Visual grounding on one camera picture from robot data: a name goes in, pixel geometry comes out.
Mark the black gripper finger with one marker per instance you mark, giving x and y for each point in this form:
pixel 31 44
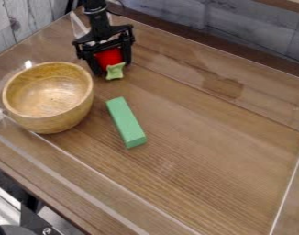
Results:
pixel 92 63
pixel 127 52

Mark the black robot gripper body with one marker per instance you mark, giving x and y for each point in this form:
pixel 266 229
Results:
pixel 104 36

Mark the red plush fruit green leaf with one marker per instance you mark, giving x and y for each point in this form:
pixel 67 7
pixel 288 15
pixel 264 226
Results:
pixel 111 63

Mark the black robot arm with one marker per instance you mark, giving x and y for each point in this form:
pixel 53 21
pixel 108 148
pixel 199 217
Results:
pixel 96 6

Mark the wooden bowl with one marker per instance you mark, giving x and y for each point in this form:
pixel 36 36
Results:
pixel 48 97

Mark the green rectangular block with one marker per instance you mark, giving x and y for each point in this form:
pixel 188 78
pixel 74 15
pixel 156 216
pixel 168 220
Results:
pixel 126 123

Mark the black metal table frame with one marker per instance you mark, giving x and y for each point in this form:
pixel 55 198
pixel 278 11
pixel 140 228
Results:
pixel 19 217

